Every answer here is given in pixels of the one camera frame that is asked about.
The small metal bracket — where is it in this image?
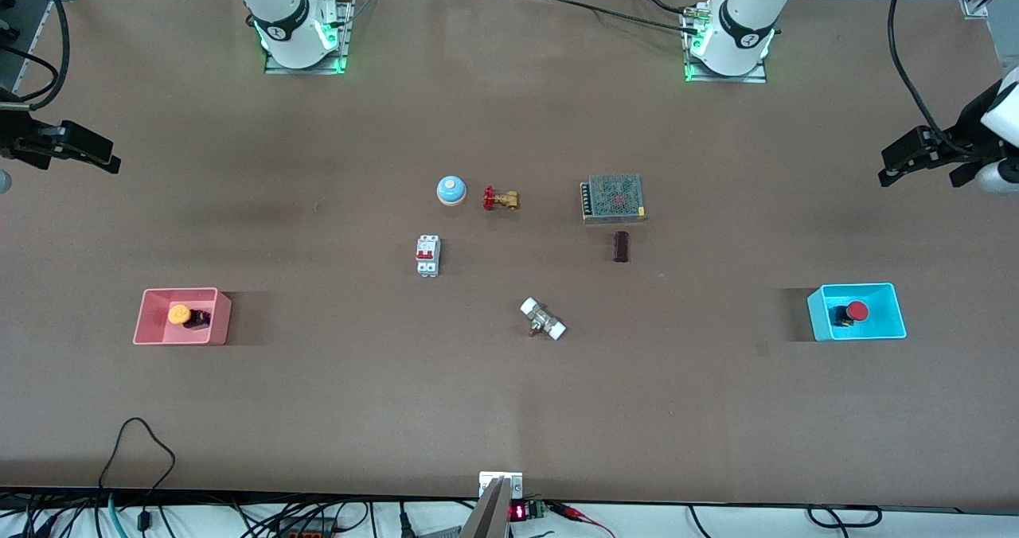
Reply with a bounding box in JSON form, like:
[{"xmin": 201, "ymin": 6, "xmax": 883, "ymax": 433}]
[{"xmin": 478, "ymin": 471, "xmax": 524, "ymax": 499}]

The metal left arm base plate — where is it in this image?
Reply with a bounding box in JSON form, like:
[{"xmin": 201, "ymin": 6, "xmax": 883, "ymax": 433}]
[{"xmin": 682, "ymin": 1, "xmax": 769, "ymax": 84}]

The blue plastic box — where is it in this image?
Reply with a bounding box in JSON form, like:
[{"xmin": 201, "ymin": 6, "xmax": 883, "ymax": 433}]
[{"xmin": 806, "ymin": 283, "xmax": 908, "ymax": 342}]

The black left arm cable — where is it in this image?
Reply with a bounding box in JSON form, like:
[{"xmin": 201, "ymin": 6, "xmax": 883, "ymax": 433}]
[{"xmin": 887, "ymin": 0, "xmax": 992, "ymax": 157}]

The metal mesh power supply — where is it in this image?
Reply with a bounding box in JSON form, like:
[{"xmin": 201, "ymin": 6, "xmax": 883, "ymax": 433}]
[{"xmin": 580, "ymin": 173, "xmax": 647, "ymax": 225}]

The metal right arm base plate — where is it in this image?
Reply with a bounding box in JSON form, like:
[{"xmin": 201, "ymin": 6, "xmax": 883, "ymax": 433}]
[{"xmin": 264, "ymin": 0, "xmax": 356, "ymax": 76}]

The pink plastic box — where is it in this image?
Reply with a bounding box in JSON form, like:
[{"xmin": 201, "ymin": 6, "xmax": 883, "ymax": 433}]
[{"xmin": 132, "ymin": 287, "xmax": 232, "ymax": 346}]

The yellow push button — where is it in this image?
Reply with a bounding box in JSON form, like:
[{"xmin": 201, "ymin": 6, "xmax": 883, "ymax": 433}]
[{"xmin": 167, "ymin": 304, "xmax": 211, "ymax": 330}]

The orange power strip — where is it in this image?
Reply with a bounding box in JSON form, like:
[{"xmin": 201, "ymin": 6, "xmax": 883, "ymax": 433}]
[{"xmin": 271, "ymin": 518, "xmax": 339, "ymax": 538}]

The grey camera mount bar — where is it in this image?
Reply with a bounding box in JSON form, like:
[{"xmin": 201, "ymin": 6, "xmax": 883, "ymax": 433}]
[{"xmin": 460, "ymin": 477, "xmax": 512, "ymax": 538}]

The red clip lead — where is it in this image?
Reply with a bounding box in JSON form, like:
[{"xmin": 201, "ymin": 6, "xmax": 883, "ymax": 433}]
[{"xmin": 548, "ymin": 502, "xmax": 618, "ymax": 538}]

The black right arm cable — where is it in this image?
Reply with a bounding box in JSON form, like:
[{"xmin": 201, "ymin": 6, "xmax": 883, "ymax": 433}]
[{"xmin": 0, "ymin": 0, "xmax": 73, "ymax": 113}]

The white-capped metal fitting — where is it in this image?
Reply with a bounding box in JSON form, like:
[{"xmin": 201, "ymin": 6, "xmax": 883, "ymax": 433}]
[{"xmin": 520, "ymin": 298, "xmax": 567, "ymax": 341}]

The black coiled cable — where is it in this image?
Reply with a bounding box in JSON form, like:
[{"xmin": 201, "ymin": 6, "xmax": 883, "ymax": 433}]
[{"xmin": 808, "ymin": 505, "xmax": 883, "ymax": 529}]

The black looped cable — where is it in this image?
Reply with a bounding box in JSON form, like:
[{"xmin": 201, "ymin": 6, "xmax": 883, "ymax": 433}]
[{"xmin": 98, "ymin": 417, "xmax": 177, "ymax": 532}]

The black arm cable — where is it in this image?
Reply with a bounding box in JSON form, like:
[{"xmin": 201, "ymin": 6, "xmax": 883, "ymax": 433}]
[
  {"xmin": 887, "ymin": 0, "xmax": 992, "ymax": 157},
  {"xmin": 0, "ymin": 0, "xmax": 73, "ymax": 113}
]

